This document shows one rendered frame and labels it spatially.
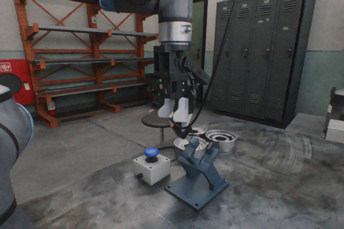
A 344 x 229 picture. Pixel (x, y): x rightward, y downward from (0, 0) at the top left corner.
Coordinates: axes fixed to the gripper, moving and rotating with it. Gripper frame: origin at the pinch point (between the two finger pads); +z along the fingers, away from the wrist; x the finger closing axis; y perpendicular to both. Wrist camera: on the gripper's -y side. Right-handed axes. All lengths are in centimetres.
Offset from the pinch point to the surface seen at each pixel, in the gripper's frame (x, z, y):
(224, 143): 4.2, 9.7, -16.7
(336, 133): 26, 19, -83
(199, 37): -242, -45, -327
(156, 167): 0.4, 9.0, 9.2
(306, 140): 21, 13, -47
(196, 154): 1.6, 10.7, -5.9
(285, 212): 26.7, 13.3, -3.1
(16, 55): -375, -13, -31
